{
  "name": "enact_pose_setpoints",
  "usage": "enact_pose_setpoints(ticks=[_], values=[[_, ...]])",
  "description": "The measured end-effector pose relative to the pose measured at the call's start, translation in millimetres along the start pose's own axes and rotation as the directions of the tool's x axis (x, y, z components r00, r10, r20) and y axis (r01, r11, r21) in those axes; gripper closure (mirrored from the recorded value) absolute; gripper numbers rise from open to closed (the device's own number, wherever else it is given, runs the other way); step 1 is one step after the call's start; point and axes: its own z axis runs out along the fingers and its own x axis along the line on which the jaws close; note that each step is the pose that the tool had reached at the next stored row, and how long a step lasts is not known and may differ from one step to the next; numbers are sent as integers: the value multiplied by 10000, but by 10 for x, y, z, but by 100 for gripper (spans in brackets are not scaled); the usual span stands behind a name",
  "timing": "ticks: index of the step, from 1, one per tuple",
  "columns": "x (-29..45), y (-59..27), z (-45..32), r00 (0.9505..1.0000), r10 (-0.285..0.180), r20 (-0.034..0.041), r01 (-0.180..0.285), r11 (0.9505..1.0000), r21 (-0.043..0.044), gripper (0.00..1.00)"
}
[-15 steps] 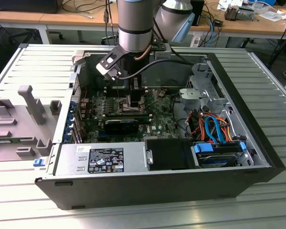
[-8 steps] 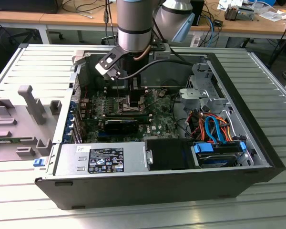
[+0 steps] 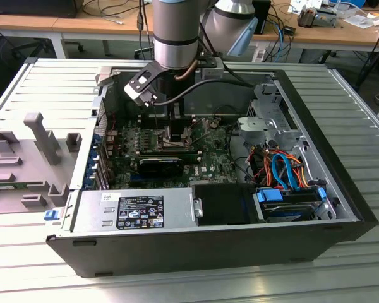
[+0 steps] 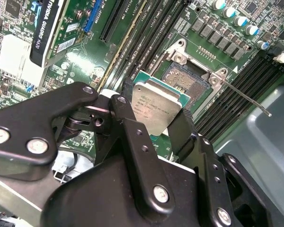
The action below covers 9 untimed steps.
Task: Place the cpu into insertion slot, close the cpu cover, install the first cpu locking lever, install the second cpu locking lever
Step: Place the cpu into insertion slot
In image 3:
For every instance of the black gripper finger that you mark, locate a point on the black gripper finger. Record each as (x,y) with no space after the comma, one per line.
(177,131)

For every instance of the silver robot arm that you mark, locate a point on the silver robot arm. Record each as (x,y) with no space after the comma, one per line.
(175,31)

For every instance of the CPU socket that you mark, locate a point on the CPU socket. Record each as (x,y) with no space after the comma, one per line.
(169,144)

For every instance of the black RAM slot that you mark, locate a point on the black RAM slot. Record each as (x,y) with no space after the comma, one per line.
(148,123)
(148,116)

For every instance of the black graphics card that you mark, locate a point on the black graphics card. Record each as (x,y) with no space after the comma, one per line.
(159,168)

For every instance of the green motherboard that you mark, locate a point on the green motherboard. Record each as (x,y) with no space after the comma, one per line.
(214,158)

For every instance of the black chair base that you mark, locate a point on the black chair base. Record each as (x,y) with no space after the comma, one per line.
(143,50)

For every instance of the silver metal drive cage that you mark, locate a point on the silver metal drive cage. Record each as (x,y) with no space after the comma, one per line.
(256,124)

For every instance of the silver metal latch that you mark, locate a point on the silver metal latch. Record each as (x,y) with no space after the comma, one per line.
(198,208)

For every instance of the blue card retainer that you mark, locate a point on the blue card retainer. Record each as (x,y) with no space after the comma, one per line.
(96,140)

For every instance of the pale blue teach pendant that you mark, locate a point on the pale blue teach pendant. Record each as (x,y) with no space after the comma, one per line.
(244,38)

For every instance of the white power strip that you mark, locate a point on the white power strip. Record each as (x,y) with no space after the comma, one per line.
(259,54)

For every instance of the black upright box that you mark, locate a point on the black upright box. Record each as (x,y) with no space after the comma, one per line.
(262,19)

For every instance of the hard disk blue carrier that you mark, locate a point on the hard disk blue carrier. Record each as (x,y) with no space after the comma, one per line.
(271,195)

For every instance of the silver power supply unit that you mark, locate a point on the silver power supply unit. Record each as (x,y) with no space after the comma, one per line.
(91,208)

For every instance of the black PC case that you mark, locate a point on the black PC case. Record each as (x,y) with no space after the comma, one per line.
(177,252)

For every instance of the small black adapter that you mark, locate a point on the small black adapter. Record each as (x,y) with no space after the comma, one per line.
(289,30)

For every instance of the copper heat sink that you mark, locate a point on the copper heat sink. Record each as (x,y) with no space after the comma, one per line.
(306,18)

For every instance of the blue plastic clip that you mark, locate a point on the blue plastic clip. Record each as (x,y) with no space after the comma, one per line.
(51,215)

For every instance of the grey parts rack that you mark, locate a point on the grey parts rack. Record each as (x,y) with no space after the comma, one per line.
(25,148)

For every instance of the white paper box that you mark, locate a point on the white paper box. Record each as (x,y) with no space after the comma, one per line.
(303,4)

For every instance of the wooden desk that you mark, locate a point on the wooden desk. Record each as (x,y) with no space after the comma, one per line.
(334,36)
(34,22)

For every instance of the black equipment box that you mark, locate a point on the black equipment box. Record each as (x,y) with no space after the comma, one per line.
(31,8)

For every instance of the grey metal device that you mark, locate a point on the grey metal device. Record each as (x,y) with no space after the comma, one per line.
(327,19)

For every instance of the green RAM stick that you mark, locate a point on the green RAM stick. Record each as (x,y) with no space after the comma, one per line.
(6,187)

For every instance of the black stand leg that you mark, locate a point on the black stand leg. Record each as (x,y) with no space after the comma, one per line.
(371,64)

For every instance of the clear plastic bag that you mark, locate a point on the clear plastic bag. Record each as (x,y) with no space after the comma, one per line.
(360,20)

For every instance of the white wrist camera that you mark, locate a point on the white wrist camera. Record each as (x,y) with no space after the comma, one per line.
(134,93)

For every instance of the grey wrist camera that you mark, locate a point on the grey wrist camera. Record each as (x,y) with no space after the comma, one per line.
(213,72)

